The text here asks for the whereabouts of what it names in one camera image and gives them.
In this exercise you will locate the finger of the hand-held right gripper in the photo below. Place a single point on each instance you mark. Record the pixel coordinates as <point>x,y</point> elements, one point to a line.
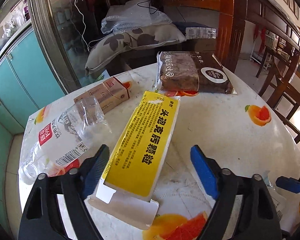
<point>290,184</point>

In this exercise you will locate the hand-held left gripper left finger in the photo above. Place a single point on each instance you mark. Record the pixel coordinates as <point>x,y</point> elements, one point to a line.
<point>95,173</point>

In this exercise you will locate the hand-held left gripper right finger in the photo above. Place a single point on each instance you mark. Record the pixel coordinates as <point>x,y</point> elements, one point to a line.
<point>205,172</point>

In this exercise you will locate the yellow and white medicine box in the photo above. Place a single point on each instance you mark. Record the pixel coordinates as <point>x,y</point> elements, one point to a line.
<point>142,150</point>

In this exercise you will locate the crushed clear plastic bottle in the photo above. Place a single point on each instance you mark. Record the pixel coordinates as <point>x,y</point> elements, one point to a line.
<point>65,132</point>

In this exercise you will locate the brown carton box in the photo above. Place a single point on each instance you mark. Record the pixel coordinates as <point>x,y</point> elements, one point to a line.
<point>112,92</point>

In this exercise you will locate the dark wooden chair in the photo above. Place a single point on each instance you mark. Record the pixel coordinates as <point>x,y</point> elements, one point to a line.
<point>285,85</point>

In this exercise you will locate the brown bread package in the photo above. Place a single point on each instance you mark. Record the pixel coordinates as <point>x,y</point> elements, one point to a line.
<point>185,72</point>

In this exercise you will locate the teal kitchen cabinets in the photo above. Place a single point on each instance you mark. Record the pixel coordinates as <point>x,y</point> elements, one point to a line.
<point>22,67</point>

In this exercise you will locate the beige leaf print pillow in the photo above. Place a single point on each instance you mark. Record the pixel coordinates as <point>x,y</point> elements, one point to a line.
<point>130,42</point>

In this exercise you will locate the grey wrapped pack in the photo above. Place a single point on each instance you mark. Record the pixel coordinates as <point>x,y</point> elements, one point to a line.
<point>200,32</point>

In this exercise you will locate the brown wooden cabinet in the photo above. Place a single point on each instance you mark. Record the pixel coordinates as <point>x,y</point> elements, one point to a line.
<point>227,30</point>

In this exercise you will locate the clear plastic bag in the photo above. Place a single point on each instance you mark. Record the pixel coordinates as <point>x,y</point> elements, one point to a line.
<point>135,17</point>

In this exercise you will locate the metal sliding door frame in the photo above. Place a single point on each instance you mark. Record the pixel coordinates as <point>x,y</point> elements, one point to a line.
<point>47,30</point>

